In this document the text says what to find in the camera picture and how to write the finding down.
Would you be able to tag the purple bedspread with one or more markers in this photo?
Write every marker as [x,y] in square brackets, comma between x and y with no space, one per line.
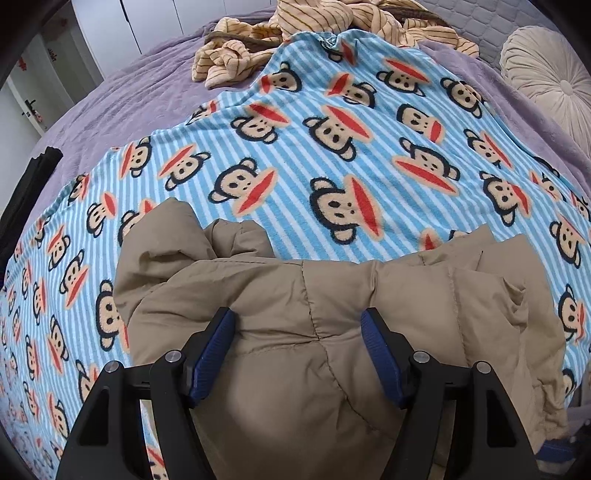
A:
[138,101]

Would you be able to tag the khaki puffer jacket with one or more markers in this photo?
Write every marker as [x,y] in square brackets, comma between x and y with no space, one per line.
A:
[300,300]

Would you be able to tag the grey quilted headboard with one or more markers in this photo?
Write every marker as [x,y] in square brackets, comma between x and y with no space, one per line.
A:
[471,23]

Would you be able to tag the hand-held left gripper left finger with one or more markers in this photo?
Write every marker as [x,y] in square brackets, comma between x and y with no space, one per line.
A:
[214,350]

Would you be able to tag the monkey print striped blanket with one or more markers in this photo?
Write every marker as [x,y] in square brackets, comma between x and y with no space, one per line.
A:
[323,152]

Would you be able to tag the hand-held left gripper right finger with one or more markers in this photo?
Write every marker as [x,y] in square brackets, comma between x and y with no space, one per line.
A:
[381,355]

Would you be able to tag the white wardrobe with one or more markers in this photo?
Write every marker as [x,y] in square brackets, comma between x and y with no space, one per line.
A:
[138,32]

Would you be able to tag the yellow brown striped fleece garment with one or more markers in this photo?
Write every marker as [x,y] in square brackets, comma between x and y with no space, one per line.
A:
[240,55]

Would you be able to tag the round cream pleated pillow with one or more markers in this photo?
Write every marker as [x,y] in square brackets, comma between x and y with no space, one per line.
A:
[549,78]

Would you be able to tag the white door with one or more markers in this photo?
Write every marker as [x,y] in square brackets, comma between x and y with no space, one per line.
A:
[27,106]

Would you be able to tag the dark cloth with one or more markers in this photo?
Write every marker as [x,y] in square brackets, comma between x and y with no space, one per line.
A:
[32,184]

